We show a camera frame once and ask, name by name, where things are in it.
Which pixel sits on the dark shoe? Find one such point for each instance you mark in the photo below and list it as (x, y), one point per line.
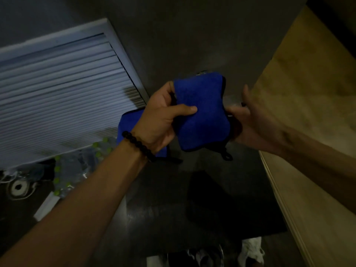
(196, 257)

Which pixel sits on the person's white shoe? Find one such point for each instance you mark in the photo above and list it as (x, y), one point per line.
(251, 251)

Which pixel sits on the person's left hand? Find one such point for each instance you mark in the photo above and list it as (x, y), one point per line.
(154, 125)

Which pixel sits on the white sneaker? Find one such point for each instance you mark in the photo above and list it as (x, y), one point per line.
(18, 186)

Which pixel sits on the white flat board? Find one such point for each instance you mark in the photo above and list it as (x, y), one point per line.
(46, 206)

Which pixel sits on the person's left forearm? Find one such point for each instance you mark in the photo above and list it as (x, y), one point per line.
(78, 205)

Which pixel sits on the blue pot holder black trim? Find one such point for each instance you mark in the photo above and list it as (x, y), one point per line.
(203, 113)
(126, 122)

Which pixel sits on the person's right hand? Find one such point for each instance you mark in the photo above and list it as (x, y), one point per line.
(258, 127)

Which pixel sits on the person's left thumb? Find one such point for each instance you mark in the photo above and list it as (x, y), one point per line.
(183, 110)

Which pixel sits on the white louvered door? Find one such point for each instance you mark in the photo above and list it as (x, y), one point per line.
(61, 97)

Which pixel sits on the person's right forearm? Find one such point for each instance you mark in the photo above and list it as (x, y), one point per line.
(319, 164)

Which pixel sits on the pack of green-capped water bottles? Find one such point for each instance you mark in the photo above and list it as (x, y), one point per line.
(78, 166)

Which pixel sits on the person's right thumb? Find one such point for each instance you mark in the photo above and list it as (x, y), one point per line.
(246, 94)

